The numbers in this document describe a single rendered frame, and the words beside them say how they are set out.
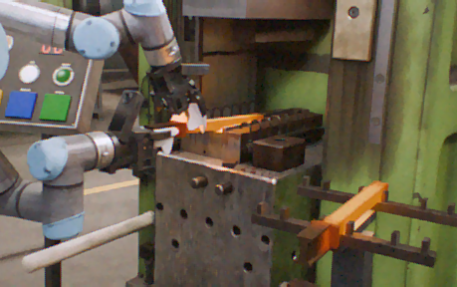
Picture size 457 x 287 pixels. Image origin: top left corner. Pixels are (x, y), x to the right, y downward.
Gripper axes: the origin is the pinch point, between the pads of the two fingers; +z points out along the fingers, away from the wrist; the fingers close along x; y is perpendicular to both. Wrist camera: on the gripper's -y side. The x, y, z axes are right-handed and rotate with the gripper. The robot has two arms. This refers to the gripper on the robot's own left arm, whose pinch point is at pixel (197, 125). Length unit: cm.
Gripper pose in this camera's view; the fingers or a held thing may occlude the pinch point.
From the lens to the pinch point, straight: 143.2
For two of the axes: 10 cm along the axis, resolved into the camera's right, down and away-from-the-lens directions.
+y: -5.5, 6.1, -5.7
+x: 7.9, 1.6, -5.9
